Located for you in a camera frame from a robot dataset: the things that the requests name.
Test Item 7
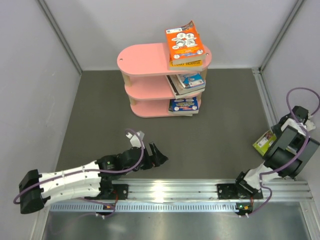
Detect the purple treehouse book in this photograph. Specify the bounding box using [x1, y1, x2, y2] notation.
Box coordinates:
[171, 113, 193, 117]

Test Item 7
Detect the dark blue treehouse book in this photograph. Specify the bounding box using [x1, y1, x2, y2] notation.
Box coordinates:
[168, 96, 199, 115]

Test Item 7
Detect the dark tale of two cities book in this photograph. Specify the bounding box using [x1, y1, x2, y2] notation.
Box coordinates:
[165, 75, 206, 99]

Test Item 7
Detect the blue 26-storey treehouse book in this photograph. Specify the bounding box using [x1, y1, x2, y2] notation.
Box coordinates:
[176, 73, 206, 89]

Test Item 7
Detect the yellow 130-storey treehouse book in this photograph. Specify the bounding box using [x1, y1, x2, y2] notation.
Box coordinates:
[168, 60, 203, 72]

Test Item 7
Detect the lime green treehouse book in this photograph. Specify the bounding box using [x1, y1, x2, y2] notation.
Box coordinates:
[252, 130, 277, 156]

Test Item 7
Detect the orange 78-storey treehouse book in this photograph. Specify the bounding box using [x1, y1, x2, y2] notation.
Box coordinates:
[165, 21, 206, 65]

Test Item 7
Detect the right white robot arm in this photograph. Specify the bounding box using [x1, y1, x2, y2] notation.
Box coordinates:
[233, 106, 320, 199]

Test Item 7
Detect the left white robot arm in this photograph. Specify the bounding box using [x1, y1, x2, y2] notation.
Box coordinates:
[13, 142, 168, 215]

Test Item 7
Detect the pink three-tier shelf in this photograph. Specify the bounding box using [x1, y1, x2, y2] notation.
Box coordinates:
[116, 42, 213, 118]

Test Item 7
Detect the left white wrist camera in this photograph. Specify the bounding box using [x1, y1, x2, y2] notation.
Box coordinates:
[126, 131, 145, 148]

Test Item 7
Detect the aluminium mounting rail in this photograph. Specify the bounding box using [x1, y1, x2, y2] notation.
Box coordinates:
[41, 177, 313, 213]

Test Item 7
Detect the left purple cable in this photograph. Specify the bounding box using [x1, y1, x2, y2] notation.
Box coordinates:
[12, 128, 146, 218]

